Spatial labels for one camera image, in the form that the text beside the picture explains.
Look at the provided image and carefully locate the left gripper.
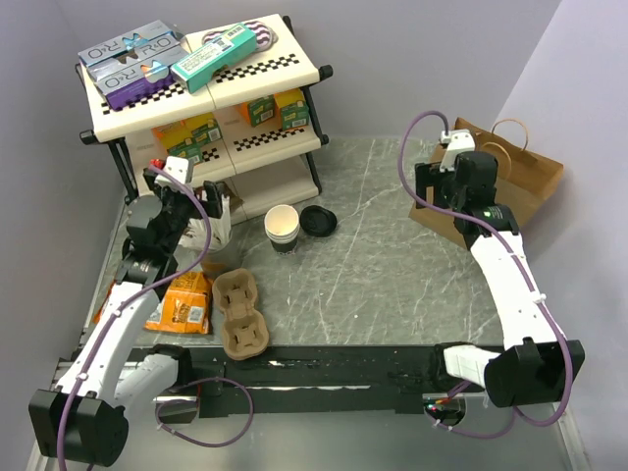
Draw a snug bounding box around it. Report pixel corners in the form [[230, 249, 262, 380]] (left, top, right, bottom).
[[144, 172, 223, 253]]

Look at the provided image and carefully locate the black white paper cup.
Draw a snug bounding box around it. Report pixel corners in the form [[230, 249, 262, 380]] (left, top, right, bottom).
[[264, 204, 300, 255]]

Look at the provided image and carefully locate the black plastic cup lid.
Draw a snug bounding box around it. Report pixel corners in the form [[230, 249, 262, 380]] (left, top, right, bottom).
[[299, 205, 338, 237]]

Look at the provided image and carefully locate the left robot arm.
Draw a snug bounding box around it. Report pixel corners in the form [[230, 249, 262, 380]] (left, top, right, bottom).
[[28, 157, 210, 470]]

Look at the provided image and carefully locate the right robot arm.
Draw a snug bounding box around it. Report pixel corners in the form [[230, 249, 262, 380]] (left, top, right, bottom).
[[415, 151, 585, 407]]

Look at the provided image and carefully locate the purple wavy round pack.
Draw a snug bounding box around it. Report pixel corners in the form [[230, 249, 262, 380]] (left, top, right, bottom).
[[202, 20, 277, 52]]

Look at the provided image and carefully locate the cup of straws and napkins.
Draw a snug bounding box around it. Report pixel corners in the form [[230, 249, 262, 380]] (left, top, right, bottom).
[[177, 194, 241, 280]]

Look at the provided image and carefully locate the yellow green snack box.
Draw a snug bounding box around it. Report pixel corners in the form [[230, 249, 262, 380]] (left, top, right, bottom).
[[164, 113, 222, 165]]

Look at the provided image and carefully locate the cream three-tier shelf rack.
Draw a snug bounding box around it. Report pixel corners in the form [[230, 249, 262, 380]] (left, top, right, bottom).
[[76, 14, 333, 224]]

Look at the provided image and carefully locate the orange green snack box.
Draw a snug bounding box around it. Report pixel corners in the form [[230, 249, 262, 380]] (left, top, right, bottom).
[[152, 121, 193, 150]]

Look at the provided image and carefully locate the orange green box right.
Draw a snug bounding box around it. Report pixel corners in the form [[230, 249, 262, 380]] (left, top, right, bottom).
[[237, 95, 276, 128]]

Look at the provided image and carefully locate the brown paper bag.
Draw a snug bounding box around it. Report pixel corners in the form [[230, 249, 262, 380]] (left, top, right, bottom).
[[407, 116, 565, 251]]

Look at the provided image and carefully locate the yellow green box right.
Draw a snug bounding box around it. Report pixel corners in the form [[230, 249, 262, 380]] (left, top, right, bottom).
[[274, 88, 309, 131]]

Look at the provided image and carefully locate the orange snack bag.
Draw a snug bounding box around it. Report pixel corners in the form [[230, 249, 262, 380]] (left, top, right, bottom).
[[92, 271, 215, 336]]

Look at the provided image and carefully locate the purple RO box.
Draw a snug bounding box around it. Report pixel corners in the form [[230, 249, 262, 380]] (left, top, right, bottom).
[[95, 45, 187, 111]]

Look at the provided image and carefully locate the cardboard cup carrier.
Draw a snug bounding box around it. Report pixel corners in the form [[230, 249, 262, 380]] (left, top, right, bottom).
[[212, 268, 270, 361]]

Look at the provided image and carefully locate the teal carton box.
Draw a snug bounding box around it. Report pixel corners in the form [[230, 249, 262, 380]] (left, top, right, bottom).
[[170, 24, 257, 93]]

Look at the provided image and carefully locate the silver blue RO box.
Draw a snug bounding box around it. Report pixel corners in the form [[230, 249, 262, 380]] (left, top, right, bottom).
[[78, 21, 183, 67]]

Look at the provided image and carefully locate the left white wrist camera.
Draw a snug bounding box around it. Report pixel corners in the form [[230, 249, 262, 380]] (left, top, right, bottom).
[[162, 156, 193, 186]]

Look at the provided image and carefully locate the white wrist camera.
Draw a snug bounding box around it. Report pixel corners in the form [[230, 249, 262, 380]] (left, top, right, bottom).
[[439, 129, 476, 173], [162, 156, 193, 186]]

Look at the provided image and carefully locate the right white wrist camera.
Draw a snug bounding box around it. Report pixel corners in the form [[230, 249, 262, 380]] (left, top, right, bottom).
[[439, 129, 476, 173]]

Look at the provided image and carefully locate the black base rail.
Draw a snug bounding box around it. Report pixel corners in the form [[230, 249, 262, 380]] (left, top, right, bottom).
[[129, 344, 461, 418]]

